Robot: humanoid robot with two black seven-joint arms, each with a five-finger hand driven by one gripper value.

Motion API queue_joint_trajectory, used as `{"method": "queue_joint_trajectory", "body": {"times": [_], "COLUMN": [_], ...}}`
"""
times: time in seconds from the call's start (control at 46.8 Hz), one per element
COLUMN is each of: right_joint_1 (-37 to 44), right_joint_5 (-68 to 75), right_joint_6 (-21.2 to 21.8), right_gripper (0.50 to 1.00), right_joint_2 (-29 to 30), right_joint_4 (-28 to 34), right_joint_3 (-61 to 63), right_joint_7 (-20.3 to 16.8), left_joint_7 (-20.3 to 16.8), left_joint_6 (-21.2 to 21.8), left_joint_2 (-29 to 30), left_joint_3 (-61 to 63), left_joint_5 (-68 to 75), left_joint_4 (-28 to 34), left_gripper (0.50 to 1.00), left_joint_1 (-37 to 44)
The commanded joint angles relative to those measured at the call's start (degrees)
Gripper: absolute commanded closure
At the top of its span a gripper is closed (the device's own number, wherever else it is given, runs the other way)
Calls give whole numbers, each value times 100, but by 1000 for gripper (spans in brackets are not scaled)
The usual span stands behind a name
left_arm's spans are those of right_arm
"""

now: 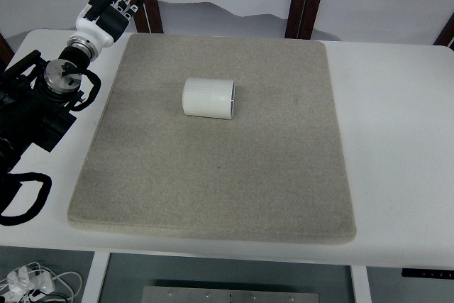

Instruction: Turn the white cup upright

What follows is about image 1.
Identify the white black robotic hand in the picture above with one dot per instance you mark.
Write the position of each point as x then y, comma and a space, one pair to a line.
102, 31

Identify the white ribbed cup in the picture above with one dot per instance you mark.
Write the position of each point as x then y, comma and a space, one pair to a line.
210, 98

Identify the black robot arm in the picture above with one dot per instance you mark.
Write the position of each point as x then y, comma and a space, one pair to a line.
39, 97

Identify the beige felt mat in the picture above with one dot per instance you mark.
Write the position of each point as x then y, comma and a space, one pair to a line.
275, 172

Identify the black desk control panel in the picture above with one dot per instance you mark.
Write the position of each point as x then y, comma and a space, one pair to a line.
427, 273

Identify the brown wooden post far left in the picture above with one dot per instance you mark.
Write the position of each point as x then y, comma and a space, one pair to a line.
6, 52

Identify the grey metal base plate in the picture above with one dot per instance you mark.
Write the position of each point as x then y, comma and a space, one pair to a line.
186, 294

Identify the white charger with cables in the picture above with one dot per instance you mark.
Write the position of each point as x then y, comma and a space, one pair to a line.
34, 282

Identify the brown wooden post far right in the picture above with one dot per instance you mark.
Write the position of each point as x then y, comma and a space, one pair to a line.
445, 37

